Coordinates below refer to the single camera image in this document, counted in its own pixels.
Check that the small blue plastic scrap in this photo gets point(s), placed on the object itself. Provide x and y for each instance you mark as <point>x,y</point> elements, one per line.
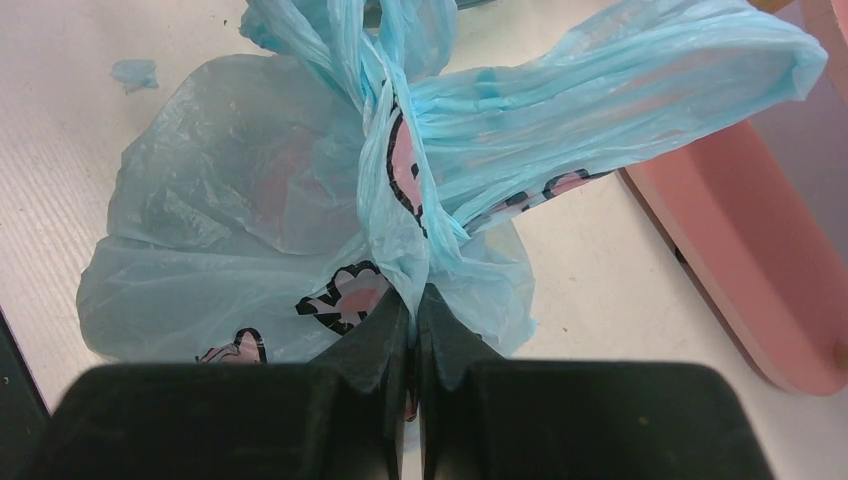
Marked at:
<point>135,74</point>

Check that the blue plastic grocery bag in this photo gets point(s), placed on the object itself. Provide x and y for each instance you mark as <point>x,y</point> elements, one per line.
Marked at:
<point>275,198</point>

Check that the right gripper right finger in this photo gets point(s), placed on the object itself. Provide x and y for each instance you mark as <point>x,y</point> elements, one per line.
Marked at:
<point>487,417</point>

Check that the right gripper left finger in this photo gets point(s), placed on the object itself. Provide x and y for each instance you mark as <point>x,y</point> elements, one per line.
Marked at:
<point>338,416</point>

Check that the pink three-tier shelf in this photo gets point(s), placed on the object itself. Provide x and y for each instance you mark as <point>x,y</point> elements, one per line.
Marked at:
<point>727,205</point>

